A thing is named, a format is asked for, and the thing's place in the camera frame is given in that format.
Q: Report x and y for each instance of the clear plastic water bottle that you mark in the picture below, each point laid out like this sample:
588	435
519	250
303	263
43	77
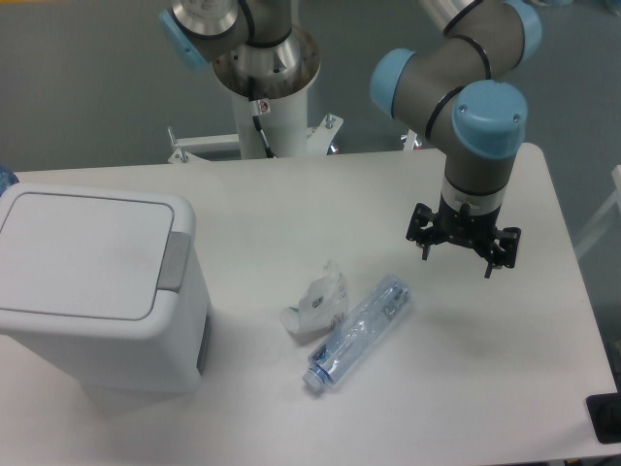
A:
336	355

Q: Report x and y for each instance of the blue object behind trash can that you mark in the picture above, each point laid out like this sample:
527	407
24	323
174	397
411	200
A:
7	179

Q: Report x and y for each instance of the white frame at right edge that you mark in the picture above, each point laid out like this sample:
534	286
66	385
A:
600	221

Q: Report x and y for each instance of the grey trash can push button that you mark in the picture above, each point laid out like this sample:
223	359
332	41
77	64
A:
174	262

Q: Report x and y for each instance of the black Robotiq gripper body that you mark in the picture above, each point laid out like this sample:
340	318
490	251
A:
463	227

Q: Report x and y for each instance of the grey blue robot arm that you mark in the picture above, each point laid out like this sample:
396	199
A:
454	98

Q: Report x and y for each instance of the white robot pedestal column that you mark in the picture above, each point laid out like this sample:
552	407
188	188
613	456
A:
269	86

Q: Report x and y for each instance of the crumpled white plastic wrapper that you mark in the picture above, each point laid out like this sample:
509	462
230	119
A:
323	306

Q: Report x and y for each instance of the white pedestal base frame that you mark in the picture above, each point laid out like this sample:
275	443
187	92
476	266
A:
319	141

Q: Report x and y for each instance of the black device at table edge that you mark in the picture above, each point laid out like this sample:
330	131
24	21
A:
604	411

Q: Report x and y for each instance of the white trash can lid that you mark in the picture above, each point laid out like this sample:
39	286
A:
81	256

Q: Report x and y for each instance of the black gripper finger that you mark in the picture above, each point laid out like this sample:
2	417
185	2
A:
500	251
422	229

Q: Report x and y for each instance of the white plastic trash can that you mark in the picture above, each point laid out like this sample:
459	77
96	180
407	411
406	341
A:
163	351

